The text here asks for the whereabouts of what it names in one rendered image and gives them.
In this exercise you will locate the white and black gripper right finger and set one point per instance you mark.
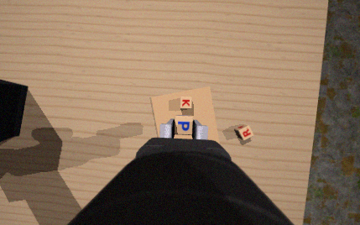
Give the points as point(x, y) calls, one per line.
point(199, 131)

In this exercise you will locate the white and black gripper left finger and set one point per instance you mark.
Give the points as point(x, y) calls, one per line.
point(167, 130)

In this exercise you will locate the tan square mat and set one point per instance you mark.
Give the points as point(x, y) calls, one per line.
point(167, 106)

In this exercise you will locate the beige letter block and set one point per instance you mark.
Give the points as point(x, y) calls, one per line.
point(183, 124)
point(244, 132)
point(185, 102)

